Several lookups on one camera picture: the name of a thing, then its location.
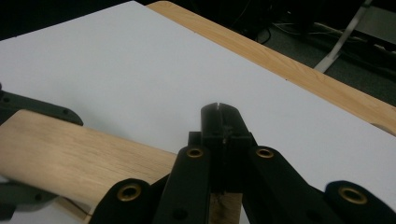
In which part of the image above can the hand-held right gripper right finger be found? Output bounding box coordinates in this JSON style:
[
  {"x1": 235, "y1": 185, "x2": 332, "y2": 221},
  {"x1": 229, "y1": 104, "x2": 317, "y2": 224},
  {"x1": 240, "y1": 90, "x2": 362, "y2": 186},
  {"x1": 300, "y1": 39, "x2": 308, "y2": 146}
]
[{"x1": 219, "y1": 103, "x2": 344, "y2": 224}]

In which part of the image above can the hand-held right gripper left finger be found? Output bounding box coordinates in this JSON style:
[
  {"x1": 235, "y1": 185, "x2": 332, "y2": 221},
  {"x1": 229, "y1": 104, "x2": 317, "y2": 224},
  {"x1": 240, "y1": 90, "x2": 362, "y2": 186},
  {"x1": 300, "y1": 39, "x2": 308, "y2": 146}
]
[{"x1": 152, "y1": 103, "x2": 223, "y2": 224}]

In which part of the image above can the wooden picture frame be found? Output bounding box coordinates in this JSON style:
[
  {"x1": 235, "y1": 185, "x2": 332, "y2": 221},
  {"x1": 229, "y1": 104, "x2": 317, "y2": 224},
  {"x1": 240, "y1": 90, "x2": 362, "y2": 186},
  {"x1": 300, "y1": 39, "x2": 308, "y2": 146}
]
[{"x1": 0, "y1": 108, "x2": 243, "y2": 224}]

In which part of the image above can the white table sheet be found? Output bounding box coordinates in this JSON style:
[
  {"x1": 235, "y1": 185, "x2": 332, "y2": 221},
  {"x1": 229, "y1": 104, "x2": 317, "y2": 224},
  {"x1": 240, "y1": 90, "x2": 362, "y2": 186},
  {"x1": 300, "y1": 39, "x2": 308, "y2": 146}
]
[{"x1": 0, "y1": 0, "x2": 396, "y2": 224}]

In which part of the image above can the white desk frame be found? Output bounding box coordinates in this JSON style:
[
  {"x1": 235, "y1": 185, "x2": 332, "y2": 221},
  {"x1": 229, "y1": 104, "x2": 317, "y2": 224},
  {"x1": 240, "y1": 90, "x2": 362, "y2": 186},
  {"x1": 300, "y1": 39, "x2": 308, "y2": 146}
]
[{"x1": 313, "y1": 0, "x2": 396, "y2": 75}]

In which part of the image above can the bundle of black floor cables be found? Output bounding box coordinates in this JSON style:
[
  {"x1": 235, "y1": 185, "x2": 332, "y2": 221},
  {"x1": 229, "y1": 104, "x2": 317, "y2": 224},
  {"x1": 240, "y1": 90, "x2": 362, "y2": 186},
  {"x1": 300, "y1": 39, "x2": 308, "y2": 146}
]
[{"x1": 256, "y1": 20, "x2": 396, "y2": 82}]

